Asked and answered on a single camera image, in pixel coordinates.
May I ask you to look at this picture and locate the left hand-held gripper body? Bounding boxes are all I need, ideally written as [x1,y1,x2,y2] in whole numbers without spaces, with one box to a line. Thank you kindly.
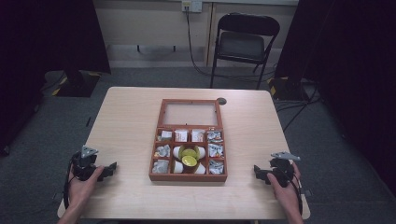
[72,145,100,182]

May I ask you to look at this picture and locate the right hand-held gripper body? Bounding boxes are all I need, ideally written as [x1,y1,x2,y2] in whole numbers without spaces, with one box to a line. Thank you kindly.
[269,151,302,189]

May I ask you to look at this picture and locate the person's left hand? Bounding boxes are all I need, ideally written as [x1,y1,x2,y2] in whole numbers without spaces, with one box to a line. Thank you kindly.
[67,165,106,209]

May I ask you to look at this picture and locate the person's right hand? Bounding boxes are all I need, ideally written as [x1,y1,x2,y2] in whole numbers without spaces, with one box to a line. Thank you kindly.
[266,162,303,214]

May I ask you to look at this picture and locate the grey printed sachets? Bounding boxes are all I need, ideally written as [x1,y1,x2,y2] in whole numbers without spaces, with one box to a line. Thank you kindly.
[208,159,225,175]
[206,130,223,144]
[207,143,225,159]

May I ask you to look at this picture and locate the grey crumpled sachets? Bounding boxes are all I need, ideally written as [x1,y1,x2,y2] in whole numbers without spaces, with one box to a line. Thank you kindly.
[154,144,172,159]
[151,159,170,175]

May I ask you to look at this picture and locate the grey white sachets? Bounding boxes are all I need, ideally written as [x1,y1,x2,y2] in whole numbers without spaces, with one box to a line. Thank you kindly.
[157,130,174,143]

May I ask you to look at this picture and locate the pile of white creamer cups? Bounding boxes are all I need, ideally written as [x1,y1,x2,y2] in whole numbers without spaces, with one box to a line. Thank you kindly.
[172,144,207,175]

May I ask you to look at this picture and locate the wooden compartment box with lid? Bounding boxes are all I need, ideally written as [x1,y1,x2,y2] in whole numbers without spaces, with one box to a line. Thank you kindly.
[148,98,229,183]

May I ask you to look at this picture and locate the white orange sachets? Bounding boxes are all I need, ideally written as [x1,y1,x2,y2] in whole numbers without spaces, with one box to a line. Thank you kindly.
[174,129,189,143]
[191,129,205,143]

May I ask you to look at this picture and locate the black stand base striped tape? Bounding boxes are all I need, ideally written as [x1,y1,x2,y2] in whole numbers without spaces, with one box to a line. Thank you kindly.
[267,76,313,102]
[50,70,103,98]

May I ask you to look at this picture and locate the dark curtain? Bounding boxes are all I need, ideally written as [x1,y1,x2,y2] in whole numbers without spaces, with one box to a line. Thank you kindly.
[0,0,112,157]
[275,0,396,189]

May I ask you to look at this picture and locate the black folding chair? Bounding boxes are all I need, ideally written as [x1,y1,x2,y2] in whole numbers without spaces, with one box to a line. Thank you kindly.
[209,12,281,91]

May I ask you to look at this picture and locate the left hand-held gripper black cable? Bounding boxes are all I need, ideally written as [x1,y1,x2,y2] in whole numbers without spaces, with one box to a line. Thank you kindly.
[63,153,76,210]

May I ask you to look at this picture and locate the hand-held gripper black cable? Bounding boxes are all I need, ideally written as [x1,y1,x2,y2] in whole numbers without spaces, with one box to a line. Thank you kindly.
[290,178,304,217]
[63,153,76,210]

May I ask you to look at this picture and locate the right hand-held gripper black cable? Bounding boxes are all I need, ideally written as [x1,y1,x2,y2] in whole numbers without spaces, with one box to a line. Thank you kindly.
[290,178,304,217]

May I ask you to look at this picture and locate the black floor cables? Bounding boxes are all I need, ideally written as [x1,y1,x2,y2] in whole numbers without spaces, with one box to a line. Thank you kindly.
[275,81,322,133]

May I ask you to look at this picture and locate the white wall socket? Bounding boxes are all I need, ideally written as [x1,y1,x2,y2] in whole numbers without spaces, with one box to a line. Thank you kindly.
[181,0,204,14]

